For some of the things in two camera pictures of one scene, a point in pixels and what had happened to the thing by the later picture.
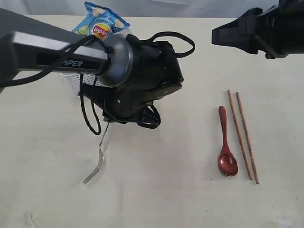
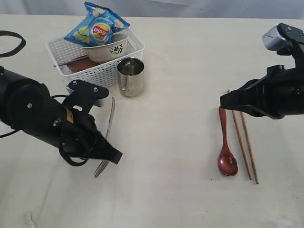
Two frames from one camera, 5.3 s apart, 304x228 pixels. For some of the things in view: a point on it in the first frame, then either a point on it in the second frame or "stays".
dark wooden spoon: [227, 164] stays
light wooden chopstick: [238, 129] stays
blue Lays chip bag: [99, 21] stays
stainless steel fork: [101, 161] to [105, 163]
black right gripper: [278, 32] to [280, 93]
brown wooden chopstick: [249, 143] stays
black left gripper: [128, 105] to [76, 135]
